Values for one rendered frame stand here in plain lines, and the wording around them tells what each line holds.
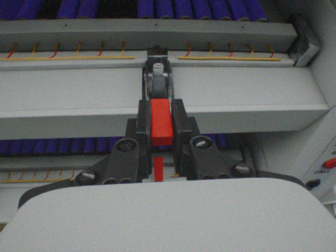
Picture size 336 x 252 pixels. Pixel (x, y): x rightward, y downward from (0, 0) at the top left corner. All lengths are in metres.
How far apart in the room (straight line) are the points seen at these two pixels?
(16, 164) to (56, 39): 0.23
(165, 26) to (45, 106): 0.13
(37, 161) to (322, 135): 0.38
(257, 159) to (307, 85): 0.16
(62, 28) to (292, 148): 0.28
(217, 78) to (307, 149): 0.13
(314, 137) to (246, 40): 0.12
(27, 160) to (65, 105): 0.21
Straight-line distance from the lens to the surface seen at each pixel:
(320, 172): 0.32
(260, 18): 0.26
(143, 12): 0.23
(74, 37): 0.22
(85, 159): 0.35
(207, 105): 0.18
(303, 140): 0.27
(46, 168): 0.37
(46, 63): 0.22
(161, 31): 0.20
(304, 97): 0.23
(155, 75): 0.17
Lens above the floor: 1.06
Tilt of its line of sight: 42 degrees down
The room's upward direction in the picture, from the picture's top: 2 degrees clockwise
